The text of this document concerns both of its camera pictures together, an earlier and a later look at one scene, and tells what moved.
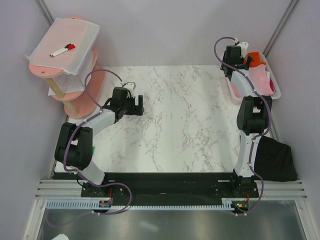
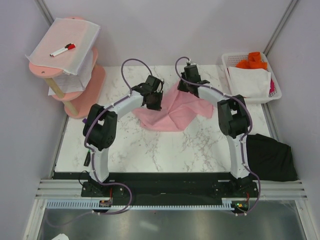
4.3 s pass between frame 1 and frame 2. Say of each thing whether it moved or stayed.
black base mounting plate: stayed
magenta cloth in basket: stayed
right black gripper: moved
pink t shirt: moved
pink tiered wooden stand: stayed
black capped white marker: stayed
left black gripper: moved
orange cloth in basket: stayed
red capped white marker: stayed
